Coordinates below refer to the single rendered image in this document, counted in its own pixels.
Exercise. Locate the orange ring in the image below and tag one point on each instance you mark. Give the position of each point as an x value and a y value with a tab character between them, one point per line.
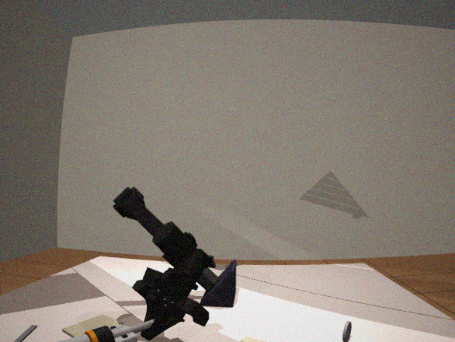
91	335

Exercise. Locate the pale yellow flat rectangular board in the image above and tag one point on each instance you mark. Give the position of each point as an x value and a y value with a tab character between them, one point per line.
90	324
249	339

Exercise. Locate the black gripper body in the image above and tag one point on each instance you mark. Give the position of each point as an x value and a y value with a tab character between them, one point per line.
181	304

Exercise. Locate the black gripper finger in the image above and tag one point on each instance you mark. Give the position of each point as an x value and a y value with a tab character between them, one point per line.
165	318
152	311

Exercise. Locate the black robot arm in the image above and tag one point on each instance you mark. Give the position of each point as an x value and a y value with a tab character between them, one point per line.
179	248

